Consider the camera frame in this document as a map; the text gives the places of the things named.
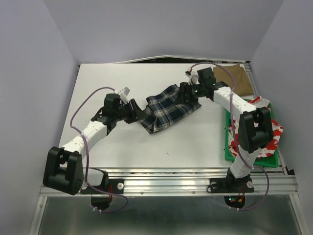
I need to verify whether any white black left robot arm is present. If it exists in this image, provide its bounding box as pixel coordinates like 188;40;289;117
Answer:
43;94;145;195

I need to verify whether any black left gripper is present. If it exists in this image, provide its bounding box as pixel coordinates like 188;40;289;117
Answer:
114;99;148;124

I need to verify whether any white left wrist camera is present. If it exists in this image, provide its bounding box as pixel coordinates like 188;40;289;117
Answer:
114;87;130;104

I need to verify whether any navy plaid skirt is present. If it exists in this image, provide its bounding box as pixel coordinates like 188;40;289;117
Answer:
139;84;201;134

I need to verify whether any brown pleated skirt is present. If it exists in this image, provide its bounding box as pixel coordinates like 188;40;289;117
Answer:
213;64;254;96

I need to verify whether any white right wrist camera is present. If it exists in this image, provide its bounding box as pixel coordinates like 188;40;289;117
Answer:
185;68;199;85

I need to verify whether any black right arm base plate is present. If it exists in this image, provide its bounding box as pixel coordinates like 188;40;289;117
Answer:
206;176;254;194

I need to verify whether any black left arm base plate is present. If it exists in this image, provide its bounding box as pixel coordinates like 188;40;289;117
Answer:
80;178;125;195

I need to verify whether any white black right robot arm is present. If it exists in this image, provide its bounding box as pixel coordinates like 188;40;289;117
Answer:
176;68;273;193

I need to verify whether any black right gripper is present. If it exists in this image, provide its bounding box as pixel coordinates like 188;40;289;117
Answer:
173;82;205;105

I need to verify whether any aluminium frame rail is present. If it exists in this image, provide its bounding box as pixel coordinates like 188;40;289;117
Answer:
106;168;298;197

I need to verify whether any green plastic basket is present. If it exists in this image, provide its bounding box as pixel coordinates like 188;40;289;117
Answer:
224;110;279;168

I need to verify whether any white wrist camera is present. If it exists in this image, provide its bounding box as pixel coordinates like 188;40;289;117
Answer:
185;68;199;85
114;87;130;104

